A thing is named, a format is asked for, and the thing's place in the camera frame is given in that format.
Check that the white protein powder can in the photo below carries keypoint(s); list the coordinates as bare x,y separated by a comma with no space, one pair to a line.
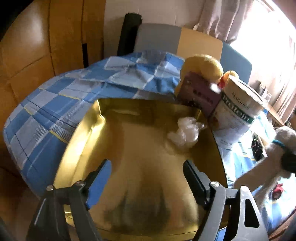
238,108

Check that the black floral cloth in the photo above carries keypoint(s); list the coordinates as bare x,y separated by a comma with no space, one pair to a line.
258,149

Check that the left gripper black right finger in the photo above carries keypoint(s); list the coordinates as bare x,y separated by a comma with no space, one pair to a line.
207,193

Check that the black rolled mat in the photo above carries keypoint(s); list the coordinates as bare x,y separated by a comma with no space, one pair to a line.
128,36

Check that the pink curtain left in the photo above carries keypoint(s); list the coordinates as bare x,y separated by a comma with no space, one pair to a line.
223,19

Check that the purple box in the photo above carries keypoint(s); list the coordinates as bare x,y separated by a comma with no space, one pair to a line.
197,92

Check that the white plastic bag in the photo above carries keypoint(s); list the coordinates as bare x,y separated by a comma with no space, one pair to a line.
187,133

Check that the gold metal tray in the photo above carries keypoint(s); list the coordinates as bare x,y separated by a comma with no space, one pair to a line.
147,196

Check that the grey yellow blue headboard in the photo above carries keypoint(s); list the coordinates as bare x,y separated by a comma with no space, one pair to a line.
185,43

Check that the wooden wardrobe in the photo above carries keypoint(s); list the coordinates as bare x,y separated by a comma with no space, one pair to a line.
48,38

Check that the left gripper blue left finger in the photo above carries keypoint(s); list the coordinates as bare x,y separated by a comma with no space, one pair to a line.
89,190

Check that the blue plaid bed cover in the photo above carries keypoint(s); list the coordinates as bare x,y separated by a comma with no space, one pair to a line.
38,130

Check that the white socks teal band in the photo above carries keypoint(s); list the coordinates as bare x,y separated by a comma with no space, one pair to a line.
268,171

